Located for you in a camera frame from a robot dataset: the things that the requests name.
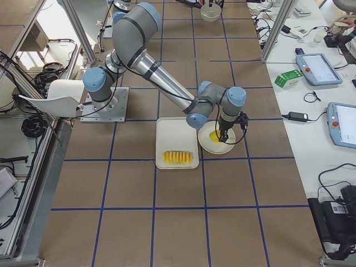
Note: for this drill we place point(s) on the white rectangular tray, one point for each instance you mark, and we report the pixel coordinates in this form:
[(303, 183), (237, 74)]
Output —
[(174, 134)]

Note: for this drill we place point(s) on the sliced yellow fruit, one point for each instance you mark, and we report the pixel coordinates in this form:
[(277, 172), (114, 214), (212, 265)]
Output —
[(177, 157)]

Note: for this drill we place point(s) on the yellow lemon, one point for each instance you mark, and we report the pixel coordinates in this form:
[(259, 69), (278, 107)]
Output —
[(212, 137)]

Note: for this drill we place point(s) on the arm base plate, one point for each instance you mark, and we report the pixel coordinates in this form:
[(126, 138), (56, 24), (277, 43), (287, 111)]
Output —
[(112, 110)]

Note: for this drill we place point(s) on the white ceramic bowl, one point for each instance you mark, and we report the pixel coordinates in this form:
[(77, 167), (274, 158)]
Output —
[(210, 14)]

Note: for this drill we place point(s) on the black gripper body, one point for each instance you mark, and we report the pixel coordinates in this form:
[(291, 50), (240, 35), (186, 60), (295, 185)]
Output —
[(225, 126)]

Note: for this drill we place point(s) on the white paper cup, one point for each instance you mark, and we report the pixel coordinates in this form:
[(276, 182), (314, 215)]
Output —
[(319, 36)]

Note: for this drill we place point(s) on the near blue teach pendant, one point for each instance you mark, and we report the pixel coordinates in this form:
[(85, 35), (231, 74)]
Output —
[(341, 123)]

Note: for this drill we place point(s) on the white plastic chair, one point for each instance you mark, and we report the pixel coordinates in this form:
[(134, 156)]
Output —
[(62, 99)]

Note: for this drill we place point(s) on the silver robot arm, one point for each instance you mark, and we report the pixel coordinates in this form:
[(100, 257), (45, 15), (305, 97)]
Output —
[(130, 35), (120, 8)]

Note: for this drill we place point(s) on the blue teach pendant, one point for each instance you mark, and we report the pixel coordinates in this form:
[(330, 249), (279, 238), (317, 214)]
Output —
[(341, 123), (317, 70)]

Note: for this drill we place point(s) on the aluminium frame post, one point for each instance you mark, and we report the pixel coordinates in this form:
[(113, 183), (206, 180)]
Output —
[(283, 14)]

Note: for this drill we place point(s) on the black power adapter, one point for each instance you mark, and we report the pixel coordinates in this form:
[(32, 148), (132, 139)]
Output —
[(297, 116)]

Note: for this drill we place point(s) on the green white carton box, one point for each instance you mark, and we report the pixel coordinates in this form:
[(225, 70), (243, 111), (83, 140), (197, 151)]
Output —
[(288, 79)]

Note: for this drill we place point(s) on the far blue teach pendant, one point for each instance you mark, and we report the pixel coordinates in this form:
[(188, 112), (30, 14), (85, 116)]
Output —
[(317, 70)]

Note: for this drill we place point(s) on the cream round plate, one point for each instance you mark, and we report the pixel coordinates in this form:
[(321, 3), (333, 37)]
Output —
[(209, 141)]

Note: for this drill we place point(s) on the black laptop device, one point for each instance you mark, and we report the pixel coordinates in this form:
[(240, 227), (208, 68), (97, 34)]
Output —
[(335, 222)]

